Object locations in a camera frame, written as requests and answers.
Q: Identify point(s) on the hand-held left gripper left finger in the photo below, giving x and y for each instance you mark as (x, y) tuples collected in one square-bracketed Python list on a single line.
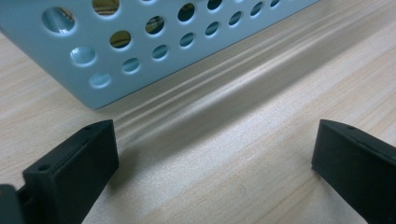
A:
[(68, 174)]

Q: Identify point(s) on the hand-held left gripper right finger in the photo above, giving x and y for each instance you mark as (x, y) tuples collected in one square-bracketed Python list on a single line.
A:
[(358, 168)]

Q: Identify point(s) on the light blue plastic basket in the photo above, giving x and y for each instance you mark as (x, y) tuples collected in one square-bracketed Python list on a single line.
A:
[(130, 77)]

